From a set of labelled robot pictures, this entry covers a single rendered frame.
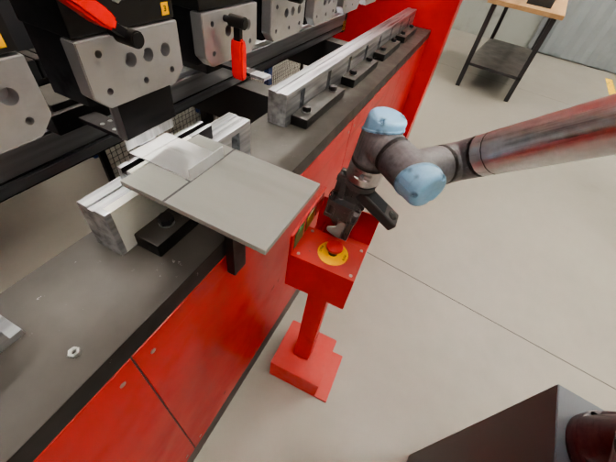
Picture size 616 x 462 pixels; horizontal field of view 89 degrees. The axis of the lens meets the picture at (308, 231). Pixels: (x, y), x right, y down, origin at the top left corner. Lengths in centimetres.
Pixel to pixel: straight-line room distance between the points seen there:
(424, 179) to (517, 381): 137
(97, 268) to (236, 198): 26
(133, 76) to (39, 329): 37
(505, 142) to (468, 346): 128
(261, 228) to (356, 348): 111
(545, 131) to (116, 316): 67
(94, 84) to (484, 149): 56
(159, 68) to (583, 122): 56
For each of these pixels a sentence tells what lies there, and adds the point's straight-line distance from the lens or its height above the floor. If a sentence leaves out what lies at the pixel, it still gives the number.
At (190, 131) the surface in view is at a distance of 68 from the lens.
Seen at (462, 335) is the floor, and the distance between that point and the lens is 175.
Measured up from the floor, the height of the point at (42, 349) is 88.
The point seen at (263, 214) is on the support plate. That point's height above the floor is 100.
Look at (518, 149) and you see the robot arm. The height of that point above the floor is 112.
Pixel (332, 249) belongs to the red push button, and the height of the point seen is 81.
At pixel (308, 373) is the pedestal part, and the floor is 12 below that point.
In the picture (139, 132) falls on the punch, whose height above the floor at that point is 105.
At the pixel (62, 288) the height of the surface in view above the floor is 88.
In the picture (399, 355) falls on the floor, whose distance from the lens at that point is 156.
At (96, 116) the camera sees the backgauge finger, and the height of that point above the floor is 100.
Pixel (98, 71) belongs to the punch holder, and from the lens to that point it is 47.
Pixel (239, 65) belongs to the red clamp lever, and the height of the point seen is 113.
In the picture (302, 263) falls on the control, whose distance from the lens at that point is 71.
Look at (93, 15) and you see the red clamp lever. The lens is 42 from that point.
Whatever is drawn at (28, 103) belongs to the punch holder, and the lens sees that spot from 44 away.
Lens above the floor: 133
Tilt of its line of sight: 46 degrees down
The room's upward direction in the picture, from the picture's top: 10 degrees clockwise
